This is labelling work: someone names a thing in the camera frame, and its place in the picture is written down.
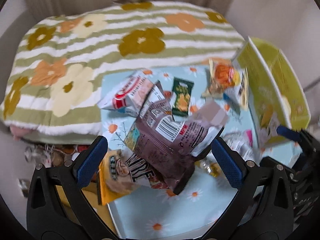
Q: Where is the small pink snack packet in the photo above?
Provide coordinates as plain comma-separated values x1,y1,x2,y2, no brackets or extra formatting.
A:
244,129,253,147

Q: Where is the striped floral quilt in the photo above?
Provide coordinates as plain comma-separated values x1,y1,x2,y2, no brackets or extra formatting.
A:
1,1,244,139

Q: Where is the yellow cartoon snack bag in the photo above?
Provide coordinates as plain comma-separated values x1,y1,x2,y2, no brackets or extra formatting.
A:
98,148,169,206

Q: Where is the light blue daisy cloth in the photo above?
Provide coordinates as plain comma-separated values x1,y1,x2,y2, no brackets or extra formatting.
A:
100,64,304,239

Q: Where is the green cardboard storage box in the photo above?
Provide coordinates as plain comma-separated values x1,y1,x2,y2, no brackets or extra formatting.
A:
232,37,311,148

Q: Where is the orange cheese sticks bag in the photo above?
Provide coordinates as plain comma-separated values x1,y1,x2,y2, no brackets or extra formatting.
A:
202,58,248,111

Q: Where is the purple brown snack bag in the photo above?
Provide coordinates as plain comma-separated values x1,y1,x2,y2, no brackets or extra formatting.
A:
123,101,230,196

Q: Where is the dark green biscuit packet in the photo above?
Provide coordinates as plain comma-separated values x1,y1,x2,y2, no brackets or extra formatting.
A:
172,77,194,117

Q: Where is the white red label snack bag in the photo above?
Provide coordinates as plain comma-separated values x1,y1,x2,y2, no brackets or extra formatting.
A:
97,70,153,117

